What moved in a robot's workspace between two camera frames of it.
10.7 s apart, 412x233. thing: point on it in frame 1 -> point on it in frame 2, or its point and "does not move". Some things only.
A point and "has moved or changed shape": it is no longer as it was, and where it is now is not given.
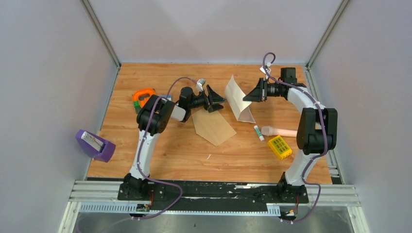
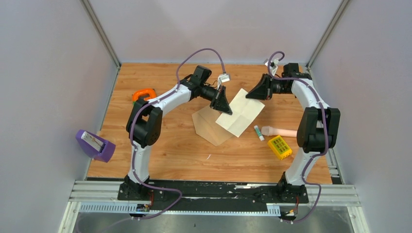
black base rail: [212, 193] does not move
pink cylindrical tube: [268, 130] does not move
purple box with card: [95, 148] does not move
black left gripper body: [202, 101] -> [208, 92]
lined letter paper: [235, 93] has moved or changed shape
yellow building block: [280, 147] does not move
